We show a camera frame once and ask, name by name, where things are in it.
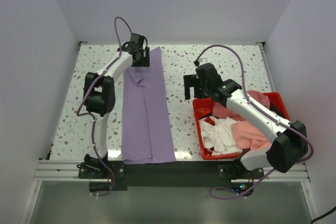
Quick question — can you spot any purple t shirt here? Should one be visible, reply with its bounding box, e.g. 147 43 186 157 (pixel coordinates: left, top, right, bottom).
121 47 176 164

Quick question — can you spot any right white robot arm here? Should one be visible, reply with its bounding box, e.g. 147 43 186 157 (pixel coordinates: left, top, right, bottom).
183 63 308 178

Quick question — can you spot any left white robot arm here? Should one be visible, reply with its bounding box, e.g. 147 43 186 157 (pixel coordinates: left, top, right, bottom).
81 33 150 159

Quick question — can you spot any red plastic bin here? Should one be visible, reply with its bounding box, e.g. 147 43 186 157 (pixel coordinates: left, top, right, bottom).
192 92 292 161

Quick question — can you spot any dark pink t shirt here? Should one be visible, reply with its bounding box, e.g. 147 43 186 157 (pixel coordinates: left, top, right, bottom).
212 90 271 120

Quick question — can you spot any white red t shirt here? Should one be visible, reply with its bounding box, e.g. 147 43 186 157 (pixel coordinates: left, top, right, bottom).
199 116 242 156

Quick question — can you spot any light salmon t shirt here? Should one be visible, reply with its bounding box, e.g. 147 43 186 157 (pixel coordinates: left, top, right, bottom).
230 112 271 150

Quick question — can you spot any black t shirt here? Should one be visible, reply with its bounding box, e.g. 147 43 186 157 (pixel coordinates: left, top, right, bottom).
269 103 284 118

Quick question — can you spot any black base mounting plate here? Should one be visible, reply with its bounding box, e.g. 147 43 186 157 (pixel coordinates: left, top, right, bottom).
77 161 264 193

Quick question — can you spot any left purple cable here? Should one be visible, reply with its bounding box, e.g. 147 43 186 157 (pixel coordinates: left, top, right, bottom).
76 16 148 197

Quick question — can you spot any purple cable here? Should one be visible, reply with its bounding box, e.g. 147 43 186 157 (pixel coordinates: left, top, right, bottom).
193 44 315 199
76 16 148 197

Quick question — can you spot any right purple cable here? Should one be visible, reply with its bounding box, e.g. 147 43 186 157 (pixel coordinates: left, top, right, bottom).
193 44 315 199

